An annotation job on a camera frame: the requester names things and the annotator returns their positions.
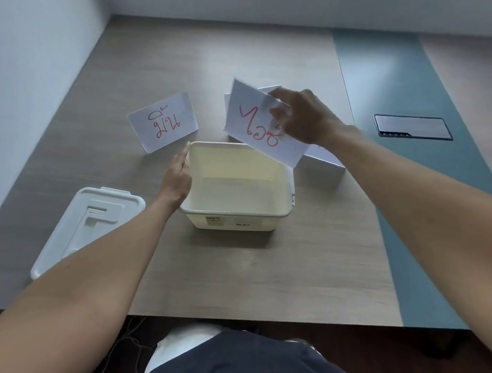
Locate person's right hand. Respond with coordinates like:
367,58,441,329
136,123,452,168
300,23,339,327
262,84,354,153

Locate person's left hand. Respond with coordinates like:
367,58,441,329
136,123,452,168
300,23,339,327
156,138,198,214

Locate large white red-lettered card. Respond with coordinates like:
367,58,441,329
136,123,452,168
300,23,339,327
220,78,318,171

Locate cream plastic storage container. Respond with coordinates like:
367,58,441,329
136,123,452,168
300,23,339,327
176,136,303,241

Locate person's right forearm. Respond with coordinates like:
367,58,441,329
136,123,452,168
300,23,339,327
297,122,492,367

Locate person's left forearm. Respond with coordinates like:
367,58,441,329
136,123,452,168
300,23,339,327
0,176,182,373

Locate small white red-lettered card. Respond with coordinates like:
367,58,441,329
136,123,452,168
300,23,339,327
122,84,204,161

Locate white cardboard box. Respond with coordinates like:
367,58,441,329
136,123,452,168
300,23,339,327
294,142,349,191

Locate white plastic container lid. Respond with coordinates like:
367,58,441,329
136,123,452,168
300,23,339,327
29,179,148,294

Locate black table cable hatch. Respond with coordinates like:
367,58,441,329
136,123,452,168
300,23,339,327
371,109,456,146

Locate thin white floor cable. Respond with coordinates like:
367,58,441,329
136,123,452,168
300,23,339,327
96,310,153,373

